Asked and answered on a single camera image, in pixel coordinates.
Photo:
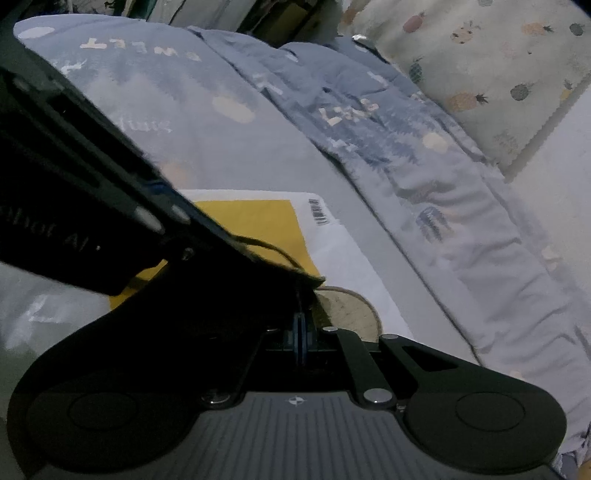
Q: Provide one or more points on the olive and beige shoe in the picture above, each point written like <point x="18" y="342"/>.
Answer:
<point x="351" y="314"/>

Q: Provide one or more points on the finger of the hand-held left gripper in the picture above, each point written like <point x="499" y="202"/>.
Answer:
<point x="207" y="226"/>

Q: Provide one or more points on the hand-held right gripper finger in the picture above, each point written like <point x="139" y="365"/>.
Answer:
<point x="296" y="341"/>
<point x="305" y="341"/>

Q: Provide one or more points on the white and yellow mailing bag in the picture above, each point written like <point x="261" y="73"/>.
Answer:
<point x="341" y="249"/>

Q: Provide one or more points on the grey-blue printed bed sheet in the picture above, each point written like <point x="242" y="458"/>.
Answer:
<point x="207" y="152"/>

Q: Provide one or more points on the silver foil wrapper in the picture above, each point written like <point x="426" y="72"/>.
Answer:
<point x="364" y="39"/>

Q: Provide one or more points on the blue printed duvet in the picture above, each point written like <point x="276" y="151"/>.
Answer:
<point x="438" y="184"/>

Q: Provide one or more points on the pineapple print cloth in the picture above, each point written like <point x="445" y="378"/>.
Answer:
<point x="485" y="69"/>

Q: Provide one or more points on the cardboard box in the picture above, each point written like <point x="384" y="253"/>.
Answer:
<point x="295" y="16"/>

